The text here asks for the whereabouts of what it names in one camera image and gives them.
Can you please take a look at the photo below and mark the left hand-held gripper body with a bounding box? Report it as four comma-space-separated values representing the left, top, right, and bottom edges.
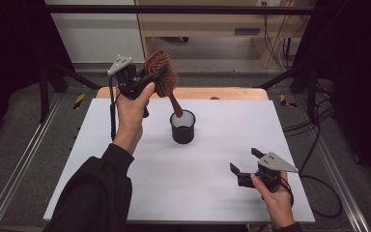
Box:
106, 54, 157, 101

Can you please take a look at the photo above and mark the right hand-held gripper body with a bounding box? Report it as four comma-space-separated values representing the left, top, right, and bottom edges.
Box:
238, 152, 300, 193

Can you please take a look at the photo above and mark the wooden hairbrush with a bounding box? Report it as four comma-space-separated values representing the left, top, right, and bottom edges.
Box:
144, 48, 184, 119

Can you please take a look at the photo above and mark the black mesh pen holder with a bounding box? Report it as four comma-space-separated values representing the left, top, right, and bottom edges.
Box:
169, 109, 196, 145

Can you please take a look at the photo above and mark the person's right hand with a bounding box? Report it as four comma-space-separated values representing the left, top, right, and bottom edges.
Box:
250, 170, 296, 230

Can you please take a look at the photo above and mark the person's left hand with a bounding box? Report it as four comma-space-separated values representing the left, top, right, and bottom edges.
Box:
112, 81, 157, 156

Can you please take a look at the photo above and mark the yellow black striped tape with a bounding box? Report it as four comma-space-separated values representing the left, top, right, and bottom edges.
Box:
72, 92, 86, 110
279, 94, 298, 109

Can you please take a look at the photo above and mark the white cabinet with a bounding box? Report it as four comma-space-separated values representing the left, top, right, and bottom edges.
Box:
44, 0, 146, 64

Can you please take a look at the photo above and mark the light wooden desk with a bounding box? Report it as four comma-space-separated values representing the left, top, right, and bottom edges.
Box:
134, 0, 317, 70

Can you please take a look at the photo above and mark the black metal crossbar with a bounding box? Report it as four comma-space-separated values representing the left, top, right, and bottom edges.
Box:
44, 4, 317, 15

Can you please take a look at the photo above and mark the black metal stand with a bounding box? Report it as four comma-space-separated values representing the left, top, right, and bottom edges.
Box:
254, 61, 320, 120
38, 61, 100, 124

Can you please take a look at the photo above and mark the dark green drawer label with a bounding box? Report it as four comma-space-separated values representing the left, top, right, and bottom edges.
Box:
234, 27, 261, 36

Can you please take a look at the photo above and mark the black curtain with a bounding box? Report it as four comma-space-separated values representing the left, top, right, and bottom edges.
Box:
0, 0, 75, 143
293, 0, 371, 194

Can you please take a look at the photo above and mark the white power socket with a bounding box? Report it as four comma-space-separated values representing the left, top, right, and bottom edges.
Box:
257, 0, 283, 8

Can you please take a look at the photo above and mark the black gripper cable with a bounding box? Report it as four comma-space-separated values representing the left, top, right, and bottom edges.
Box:
108, 75, 118, 142
278, 122, 343, 219

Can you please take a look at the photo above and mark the aluminium frame rail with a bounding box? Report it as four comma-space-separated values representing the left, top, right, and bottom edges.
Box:
0, 93, 62, 232
315, 138, 371, 232

